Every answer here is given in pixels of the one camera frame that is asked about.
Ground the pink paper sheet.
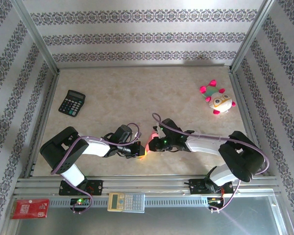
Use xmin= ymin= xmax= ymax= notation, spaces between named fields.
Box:
xmin=138 ymin=131 xmax=160 ymax=161

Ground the grey metal sheet panel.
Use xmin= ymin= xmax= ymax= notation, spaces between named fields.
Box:
xmin=4 ymin=195 xmax=294 ymax=235

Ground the beige scientific calculator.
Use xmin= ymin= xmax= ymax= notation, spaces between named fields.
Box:
xmin=107 ymin=191 xmax=146 ymax=213

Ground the white and pink plush toy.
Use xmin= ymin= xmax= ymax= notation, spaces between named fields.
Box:
xmin=199 ymin=79 xmax=237 ymax=116

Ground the black desk calculator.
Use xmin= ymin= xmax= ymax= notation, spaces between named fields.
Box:
xmin=58 ymin=89 xmax=86 ymax=117

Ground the red card packet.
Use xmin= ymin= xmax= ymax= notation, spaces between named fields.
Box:
xmin=9 ymin=198 xmax=50 ymax=220

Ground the white right cable tag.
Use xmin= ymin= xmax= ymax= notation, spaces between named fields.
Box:
xmin=153 ymin=124 xmax=165 ymax=138

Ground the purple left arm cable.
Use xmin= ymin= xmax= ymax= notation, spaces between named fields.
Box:
xmin=50 ymin=122 xmax=141 ymax=215

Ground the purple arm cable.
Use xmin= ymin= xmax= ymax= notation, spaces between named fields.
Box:
xmin=151 ymin=112 xmax=270 ymax=213
xmin=50 ymin=122 xmax=141 ymax=215

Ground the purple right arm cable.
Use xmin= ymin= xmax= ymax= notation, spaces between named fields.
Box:
xmin=151 ymin=112 xmax=270 ymax=213

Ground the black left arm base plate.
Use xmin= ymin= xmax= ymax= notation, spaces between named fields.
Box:
xmin=58 ymin=179 xmax=104 ymax=196

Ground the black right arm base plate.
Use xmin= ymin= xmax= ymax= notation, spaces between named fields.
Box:
xmin=188 ymin=178 xmax=235 ymax=195

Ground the grey slotted cable duct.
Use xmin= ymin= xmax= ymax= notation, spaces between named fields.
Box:
xmin=49 ymin=197 xmax=211 ymax=208

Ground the thin aluminium wall rail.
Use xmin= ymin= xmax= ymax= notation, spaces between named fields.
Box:
xmin=56 ymin=64 xmax=232 ymax=71

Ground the aluminium side rail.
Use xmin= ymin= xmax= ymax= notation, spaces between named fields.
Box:
xmin=23 ymin=70 xmax=61 ymax=178
xmin=227 ymin=68 xmax=269 ymax=176

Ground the aluminium frame post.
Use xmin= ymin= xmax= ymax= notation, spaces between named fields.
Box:
xmin=229 ymin=0 xmax=277 ymax=71
xmin=11 ymin=0 xmax=61 ymax=74

